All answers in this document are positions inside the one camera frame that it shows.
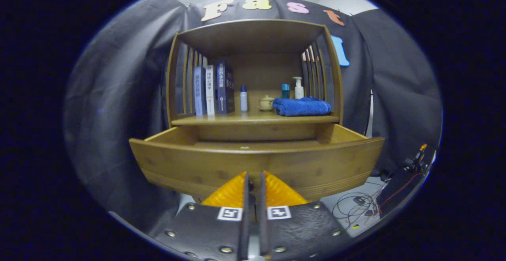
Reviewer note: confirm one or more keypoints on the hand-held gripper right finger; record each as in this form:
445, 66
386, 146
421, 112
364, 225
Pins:
263, 229

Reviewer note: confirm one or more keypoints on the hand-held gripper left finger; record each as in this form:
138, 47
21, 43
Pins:
245, 229

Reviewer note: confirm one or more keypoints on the wooden drawer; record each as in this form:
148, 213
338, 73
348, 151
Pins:
197, 166

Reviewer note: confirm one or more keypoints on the wooden countertop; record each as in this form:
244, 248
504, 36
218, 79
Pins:
245, 118

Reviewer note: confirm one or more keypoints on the wooden cabinet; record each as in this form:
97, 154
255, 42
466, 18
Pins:
253, 35

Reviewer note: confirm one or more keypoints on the beige lidded teacup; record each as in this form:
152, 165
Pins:
266, 103

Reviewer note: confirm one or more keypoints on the blue folded towel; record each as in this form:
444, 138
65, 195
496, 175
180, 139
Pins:
302, 106

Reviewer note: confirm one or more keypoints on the white bottle blue cap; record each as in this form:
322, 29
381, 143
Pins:
244, 99

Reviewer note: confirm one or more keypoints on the teal bottle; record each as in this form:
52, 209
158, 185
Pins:
285, 91

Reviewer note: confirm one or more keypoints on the black floor equipment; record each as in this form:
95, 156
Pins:
399, 186

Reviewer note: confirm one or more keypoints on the dark blue book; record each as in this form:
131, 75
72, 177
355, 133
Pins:
224, 88

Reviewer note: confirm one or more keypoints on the white book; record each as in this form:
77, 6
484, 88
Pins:
210, 90

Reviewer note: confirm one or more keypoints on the white pump bottle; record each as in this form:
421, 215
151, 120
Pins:
298, 89

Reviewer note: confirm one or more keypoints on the light blue book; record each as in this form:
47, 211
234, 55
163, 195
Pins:
199, 91

